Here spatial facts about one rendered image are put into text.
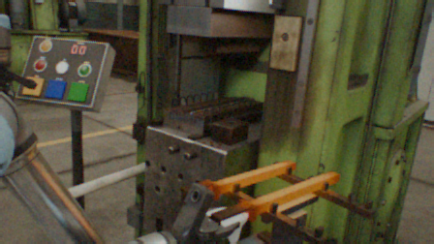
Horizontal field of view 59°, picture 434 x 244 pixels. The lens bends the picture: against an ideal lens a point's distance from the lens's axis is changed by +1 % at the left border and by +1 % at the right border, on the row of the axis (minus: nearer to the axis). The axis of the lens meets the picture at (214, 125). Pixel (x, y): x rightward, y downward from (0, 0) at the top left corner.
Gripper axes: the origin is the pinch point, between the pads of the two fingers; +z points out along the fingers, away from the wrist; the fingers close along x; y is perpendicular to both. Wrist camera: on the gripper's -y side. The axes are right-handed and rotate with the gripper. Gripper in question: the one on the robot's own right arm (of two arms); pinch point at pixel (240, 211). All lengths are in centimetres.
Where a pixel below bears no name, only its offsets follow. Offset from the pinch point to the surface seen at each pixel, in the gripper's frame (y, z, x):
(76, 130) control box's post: 13, 7, -109
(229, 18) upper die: -40, 39, -51
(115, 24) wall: 0, 443, -930
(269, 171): -0.6, 21.6, -10.6
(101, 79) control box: -12, 12, -94
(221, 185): -0.8, 4.0, -10.9
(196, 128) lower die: -1, 29, -52
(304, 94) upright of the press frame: -18, 49, -22
